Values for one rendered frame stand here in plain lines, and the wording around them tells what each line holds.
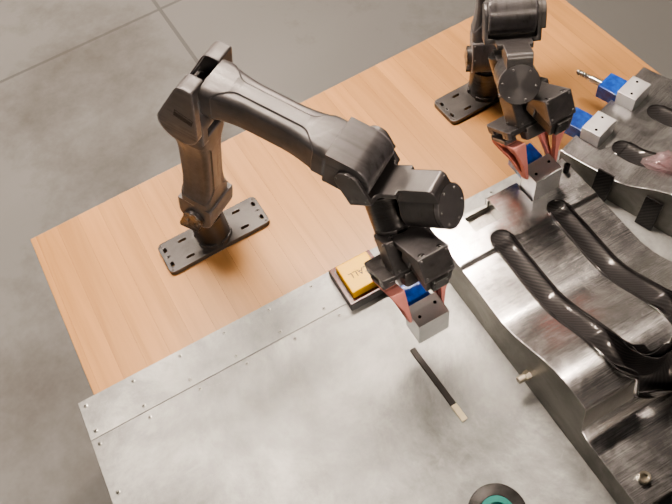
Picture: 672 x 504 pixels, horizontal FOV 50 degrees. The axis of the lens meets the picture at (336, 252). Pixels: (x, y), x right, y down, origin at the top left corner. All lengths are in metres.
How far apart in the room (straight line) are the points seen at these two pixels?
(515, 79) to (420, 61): 0.55
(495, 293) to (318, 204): 0.39
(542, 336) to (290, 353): 0.40
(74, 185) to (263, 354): 1.59
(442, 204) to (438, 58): 0.74
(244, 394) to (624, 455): 0.56
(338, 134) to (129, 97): 2.04
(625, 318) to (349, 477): 0.45
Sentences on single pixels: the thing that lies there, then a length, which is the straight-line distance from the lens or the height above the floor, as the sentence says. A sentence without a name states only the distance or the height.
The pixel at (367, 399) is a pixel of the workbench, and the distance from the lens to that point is 1.14.
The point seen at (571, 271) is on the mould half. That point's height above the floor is 0.88.
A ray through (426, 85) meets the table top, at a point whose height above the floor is 0.80.
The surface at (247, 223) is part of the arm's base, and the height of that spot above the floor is 0.81.
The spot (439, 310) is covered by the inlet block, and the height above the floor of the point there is 0.96.
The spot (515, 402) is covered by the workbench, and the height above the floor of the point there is 0.80.
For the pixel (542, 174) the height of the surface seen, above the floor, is 0.94.
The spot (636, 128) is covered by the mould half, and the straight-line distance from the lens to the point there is 1.39.
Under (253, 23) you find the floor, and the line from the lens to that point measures 3.00.
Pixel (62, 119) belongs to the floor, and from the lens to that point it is 2.91.
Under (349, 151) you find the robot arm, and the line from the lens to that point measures 0.86.
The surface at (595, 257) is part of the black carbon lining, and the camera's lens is 1.18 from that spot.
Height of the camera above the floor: 1.86
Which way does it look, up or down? 57 degrees down
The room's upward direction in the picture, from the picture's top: 12 degrees counter-clockwise
